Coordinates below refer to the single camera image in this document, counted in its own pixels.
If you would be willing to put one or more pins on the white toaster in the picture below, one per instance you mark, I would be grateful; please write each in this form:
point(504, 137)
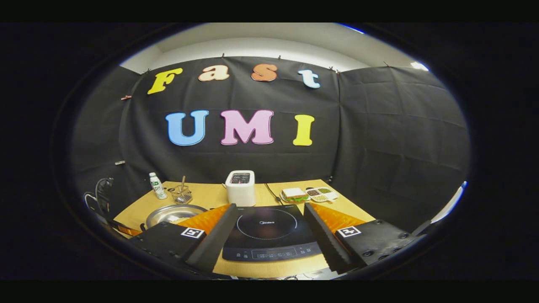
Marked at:
point(240, 191)

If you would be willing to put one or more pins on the sandwich with lettuce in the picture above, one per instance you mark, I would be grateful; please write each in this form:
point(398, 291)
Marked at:
point(294, 194)

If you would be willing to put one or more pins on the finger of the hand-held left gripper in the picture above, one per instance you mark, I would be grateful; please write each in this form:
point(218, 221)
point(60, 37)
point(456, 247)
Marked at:
point(128, 230)

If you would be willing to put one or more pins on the black induction cooktop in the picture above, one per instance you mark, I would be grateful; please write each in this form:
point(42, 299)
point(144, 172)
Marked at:
point(269, 235)

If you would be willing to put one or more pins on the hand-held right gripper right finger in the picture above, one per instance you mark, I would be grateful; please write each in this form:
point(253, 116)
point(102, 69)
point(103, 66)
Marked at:
point(322, 240)

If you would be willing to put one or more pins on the steel pot with soybeans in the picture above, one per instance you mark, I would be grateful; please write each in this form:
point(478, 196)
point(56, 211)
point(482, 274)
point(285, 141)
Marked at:
point(168, 214)

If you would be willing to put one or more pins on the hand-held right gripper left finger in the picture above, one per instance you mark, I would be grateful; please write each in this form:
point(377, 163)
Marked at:
point(214, 240)

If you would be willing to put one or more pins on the white drink bottle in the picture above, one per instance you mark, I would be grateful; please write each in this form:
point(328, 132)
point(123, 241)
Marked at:
point(158, 188)

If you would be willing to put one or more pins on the white divided bean tray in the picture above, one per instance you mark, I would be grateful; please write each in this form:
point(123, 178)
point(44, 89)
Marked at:
point(322, 194)

